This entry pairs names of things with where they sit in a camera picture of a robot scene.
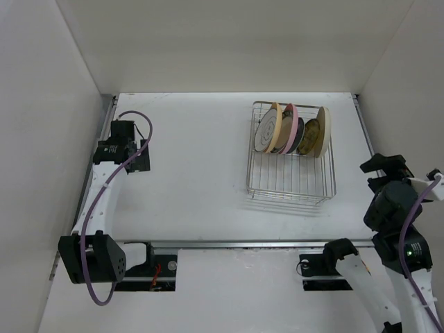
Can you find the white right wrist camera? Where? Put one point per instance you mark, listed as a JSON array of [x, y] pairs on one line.
[[429, 189]]

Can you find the pink plate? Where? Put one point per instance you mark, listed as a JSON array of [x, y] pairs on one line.
[[289, 127]]

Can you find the beige plate with line pattern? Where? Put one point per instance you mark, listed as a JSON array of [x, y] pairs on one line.
[[268, 131]]

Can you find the yellow patterned brown plate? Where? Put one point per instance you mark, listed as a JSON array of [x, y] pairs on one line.
[[312, 130]]

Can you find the metal wire dish rack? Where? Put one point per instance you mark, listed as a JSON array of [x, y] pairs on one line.
[[292, 178]]

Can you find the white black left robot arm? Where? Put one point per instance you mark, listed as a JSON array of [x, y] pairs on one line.
[[91, 238]]

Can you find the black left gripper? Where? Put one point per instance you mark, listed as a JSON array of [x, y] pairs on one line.
[[141, 162]]

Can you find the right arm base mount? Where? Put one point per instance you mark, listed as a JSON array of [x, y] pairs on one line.
[[316, 276]]

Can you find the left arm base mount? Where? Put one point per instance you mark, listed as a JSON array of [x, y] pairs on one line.
[[157, 274]]

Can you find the cream bear plate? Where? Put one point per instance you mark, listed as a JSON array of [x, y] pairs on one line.
[[324, 137]]

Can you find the black blue patterned plate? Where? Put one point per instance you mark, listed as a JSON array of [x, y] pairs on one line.
[[299, 136]]

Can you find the aluminium front rail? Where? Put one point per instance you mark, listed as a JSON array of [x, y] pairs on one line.
[[218, 245]]

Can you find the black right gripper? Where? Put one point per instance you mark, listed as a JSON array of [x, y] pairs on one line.
[[394, 165]]

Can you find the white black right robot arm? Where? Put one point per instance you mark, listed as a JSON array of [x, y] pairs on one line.
[[404, 252]]

